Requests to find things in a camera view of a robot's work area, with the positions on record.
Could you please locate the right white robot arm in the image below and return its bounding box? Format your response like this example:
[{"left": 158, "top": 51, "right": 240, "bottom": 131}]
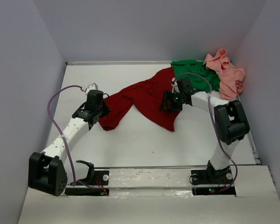
[{"left": 160, "top": 78, "right": 250, "bottom": 180}]

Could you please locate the red t-shirt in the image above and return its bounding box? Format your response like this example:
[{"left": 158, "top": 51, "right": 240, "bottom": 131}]
[{"left": 99, "top": 67, "right": 179, "bottom": 132}]

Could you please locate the metal rail back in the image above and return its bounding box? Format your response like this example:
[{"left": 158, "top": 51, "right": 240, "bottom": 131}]
[{"left": 65, "top": 61, "right": 171, "bottom": 66}]

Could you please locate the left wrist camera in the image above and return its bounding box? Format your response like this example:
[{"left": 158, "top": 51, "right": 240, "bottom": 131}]
[{"left": 85, "top": 83, "right": 98, "bottom": 95}]

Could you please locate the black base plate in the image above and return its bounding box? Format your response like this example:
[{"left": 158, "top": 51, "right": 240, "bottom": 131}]
[
  {"left": 189, "top": 169, "right": 236, "bottom": 196},
  {"left": 64, "top": 169, "right": 110, "bottom": 196}
]

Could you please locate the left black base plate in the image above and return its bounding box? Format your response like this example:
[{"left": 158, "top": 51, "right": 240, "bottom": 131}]
[{"left": 64, "top": 169, "right": 110, "bottom": 196}]

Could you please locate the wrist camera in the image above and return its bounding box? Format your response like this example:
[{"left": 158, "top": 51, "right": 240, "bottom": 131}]
[
  {"left": 171, "top": 78, "right": 180, "bottom": 93},
  {"left": 85, "top": 83, "right": 98, "bottom": 95}
]

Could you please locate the green t-shirt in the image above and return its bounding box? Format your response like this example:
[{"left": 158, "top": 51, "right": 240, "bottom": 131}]
[{"left": 171, "top": 60, "right": 220, "bottom": 93}]

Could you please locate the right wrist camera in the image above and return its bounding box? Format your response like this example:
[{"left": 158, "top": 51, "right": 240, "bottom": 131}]
[{"left": 171, "top": 78, "right": 180, "bottom": 93}]

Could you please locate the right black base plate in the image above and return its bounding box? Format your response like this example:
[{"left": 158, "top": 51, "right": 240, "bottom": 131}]
[{"left": 189, "top": 169, "right": 236, "bottom": 196}]

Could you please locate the metal rail front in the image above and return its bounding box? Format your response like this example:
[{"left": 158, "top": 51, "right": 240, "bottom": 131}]
[{"left": 95, "top": 165, "right": 207, "bottom": 169}]

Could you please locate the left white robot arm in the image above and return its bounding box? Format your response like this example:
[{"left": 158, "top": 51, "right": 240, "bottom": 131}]
[{"left": 28, "top": 83, "right": 110, "bottom": 196}]

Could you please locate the pink t-shirt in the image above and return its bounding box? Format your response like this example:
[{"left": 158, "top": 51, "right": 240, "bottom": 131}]
[{"left": 203, "top": 49, "right": 246, "bottom": 100}]

